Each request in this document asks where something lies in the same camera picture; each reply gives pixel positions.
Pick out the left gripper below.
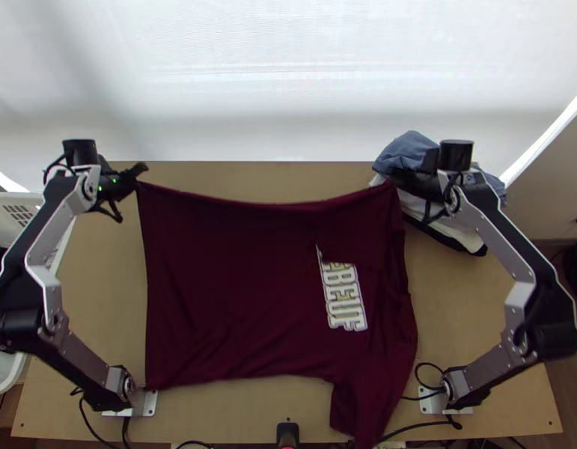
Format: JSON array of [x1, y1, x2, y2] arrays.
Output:
[[114, 162, 149, 203]]

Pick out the maroon t-shirt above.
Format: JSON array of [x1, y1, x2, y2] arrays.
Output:
[[135, 180, 419, 449]]

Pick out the pile of folded clothes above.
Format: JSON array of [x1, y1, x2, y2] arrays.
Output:
[[371, 129, 509, 257]]

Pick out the white laundry basket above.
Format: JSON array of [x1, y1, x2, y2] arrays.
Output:
[[0, 192, 43, 397]]

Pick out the black cable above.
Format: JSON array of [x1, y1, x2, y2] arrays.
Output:
[[412, 362, 452, 404], [377, 417, 463, 444], [77, 397, 132, 449]]

